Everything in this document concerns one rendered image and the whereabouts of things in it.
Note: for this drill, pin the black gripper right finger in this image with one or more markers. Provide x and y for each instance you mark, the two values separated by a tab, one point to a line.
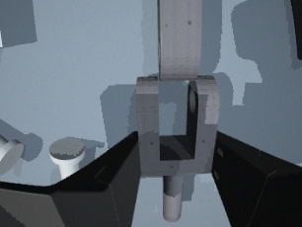
256	188

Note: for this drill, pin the grey headed pin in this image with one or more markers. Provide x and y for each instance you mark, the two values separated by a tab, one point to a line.
10	152

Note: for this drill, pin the dark grey flat slab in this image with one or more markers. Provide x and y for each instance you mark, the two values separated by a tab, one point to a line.
68	68

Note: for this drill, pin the dark grey l-shaped hex key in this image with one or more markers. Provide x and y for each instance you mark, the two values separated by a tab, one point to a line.
297	17

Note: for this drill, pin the grey clevis fork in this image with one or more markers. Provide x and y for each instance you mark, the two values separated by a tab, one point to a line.
172	156

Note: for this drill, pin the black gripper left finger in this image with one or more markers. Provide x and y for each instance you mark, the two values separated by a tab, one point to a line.
102	194

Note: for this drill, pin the white headed pin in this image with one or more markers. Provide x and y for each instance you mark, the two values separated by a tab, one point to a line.
67	153

